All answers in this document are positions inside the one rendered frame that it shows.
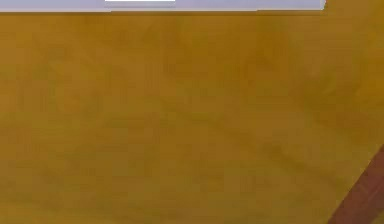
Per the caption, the reddish brown wooden furniture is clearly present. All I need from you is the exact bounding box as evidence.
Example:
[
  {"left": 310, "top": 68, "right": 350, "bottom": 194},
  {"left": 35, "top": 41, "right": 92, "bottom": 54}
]
[{"left": 327, "top": 143, "right": 384, "bottom": 224}]

